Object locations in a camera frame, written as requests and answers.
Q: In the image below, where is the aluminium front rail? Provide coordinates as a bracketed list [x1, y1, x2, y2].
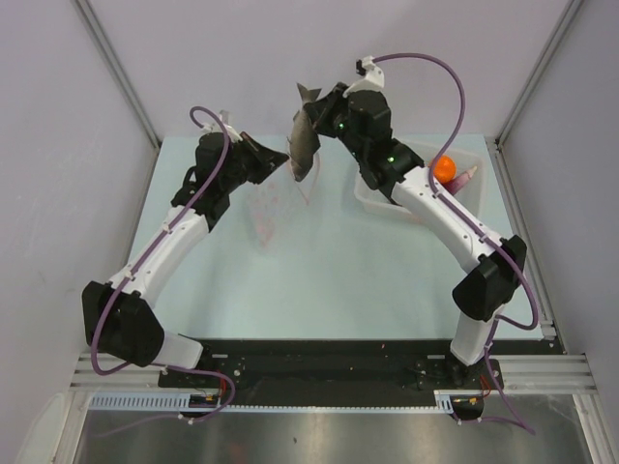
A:
[70, 355, 597, 417]

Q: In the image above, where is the white slotted cable duct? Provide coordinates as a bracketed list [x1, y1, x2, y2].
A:
[91, 389, 485, 416]

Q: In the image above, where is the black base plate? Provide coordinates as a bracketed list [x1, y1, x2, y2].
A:
[158, 339, 490, 408]

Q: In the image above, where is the purple cable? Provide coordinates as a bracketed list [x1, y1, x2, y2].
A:
[374, 51, 541, 435]
[90, 106, 241, 439]

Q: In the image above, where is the clear zip top bag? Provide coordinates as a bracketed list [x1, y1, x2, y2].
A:
[246, 155, 321, 247]

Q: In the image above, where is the left aluminium corner post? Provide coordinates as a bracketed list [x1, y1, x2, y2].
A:
[71, 0, 162, 151]

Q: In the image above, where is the orange toy tangerine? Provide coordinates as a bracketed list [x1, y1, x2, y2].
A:
[433, 156, 457, 184]

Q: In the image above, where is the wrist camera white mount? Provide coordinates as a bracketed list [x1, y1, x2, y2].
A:
[201, 110, 241, 144]
[343, 55, 385, 98]

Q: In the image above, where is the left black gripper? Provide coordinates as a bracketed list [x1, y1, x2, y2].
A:
[221, 132, 288, 193]

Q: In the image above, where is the purple toy eggplant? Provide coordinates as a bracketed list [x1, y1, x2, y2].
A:
[443, 165, 478, 195]

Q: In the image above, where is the grey toy fish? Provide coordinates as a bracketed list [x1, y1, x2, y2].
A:
[287, 82, 321, 183]

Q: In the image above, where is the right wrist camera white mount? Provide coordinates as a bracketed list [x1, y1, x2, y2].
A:
[343, 55, 385, 98]

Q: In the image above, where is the right aluminium side rail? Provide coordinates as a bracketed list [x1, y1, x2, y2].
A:
[485, 137, 559, 340]

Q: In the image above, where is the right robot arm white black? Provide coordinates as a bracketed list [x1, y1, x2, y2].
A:
[303, 83, 527, 388]

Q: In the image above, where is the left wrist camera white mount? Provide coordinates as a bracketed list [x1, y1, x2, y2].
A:
[201, 110, 241, 144]

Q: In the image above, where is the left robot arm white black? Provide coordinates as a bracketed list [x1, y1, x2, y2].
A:
[81, 131, 288, 387]

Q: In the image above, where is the aluminium corner post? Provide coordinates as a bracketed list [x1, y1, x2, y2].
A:
[71, 0, 162, 151]
[493, 0, 585, 148]

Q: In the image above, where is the right aluminium corner post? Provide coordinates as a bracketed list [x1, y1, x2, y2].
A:
[493, 0, 585, 148]

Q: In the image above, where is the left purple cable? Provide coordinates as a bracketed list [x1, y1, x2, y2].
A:
[90, 106, 241, 439]

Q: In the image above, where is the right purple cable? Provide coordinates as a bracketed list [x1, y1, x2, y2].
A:
[374, 51, 541, 435]

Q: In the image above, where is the white plastic basket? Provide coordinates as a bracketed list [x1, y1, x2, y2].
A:
[352, 134, 487, 223]

